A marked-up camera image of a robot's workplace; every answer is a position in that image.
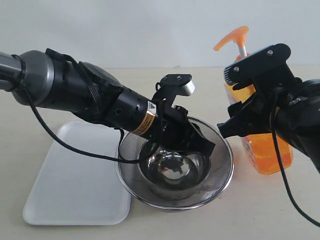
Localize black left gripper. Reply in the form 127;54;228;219
147;97;216;157

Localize white rectangular plastic tray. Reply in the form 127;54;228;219
22;120;132;227

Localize stainless steel bowl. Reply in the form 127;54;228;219
138;149;211;201

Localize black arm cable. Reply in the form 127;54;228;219
9;53;156;165
268;87;320;228

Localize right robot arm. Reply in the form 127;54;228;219
217;62;320;170

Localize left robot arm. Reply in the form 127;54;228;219
0;49;215;157

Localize steel mesh strainer basket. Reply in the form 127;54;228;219
115;117;234;212

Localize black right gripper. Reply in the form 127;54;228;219
216;64;302;139

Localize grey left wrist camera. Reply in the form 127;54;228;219
155;73;196;100

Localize orange dish soap pump bottle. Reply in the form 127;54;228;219
213;25;293;175

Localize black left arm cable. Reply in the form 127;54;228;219
9;53;156;165

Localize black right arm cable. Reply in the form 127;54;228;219
268;87;320;228

